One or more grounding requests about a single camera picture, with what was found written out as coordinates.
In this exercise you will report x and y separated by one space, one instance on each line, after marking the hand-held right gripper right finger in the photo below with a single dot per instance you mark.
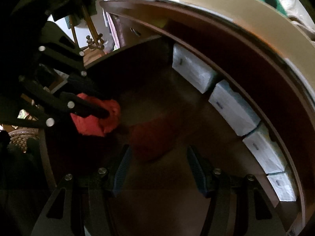
195 169

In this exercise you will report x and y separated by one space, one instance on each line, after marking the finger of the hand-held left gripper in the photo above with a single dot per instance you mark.
73 64
83 109

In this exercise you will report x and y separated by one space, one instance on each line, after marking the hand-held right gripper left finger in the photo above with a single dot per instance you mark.
121 169

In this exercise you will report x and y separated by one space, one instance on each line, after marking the dark red underwear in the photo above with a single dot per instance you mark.
152 142

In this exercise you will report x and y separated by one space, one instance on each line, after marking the shallow gold cardboard box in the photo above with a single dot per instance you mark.
246 5

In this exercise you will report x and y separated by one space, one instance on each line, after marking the wooden coat rack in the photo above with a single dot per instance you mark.
92 33

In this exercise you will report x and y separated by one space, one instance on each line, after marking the pink striped bag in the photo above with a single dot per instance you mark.
113 32

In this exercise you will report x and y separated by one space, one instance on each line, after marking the wicker basket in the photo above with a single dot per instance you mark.
22 135

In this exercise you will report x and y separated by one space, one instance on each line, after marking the white tissue pack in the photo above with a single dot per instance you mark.
281 185
265 150
192 66
233 108

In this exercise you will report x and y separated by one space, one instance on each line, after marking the brown wooden cabinet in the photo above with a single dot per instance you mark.
147 32

